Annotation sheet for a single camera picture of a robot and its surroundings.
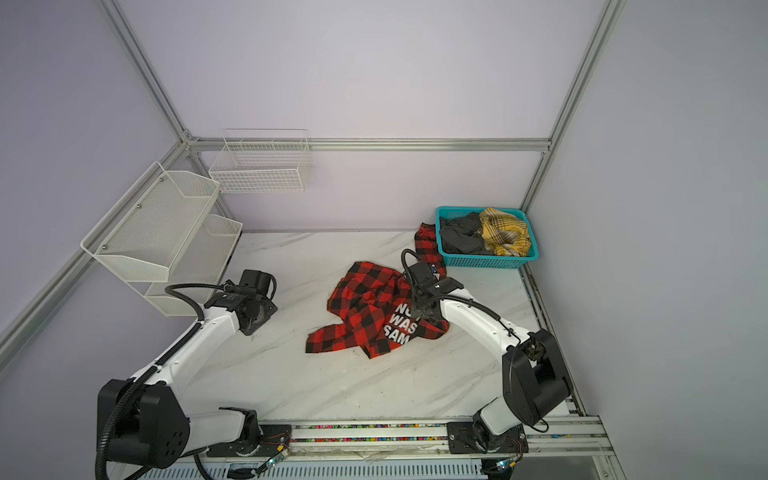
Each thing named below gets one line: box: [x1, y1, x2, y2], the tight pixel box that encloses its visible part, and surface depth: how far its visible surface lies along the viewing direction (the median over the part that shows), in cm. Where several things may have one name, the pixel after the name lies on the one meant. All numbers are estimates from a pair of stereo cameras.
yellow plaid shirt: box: [478, 208, 531, 257], surface depth 108 cm
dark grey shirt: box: [440, 212, 495, 255], surface depth 109 cm
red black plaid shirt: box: [306, 223, 449, 359], surface depth 93 cm
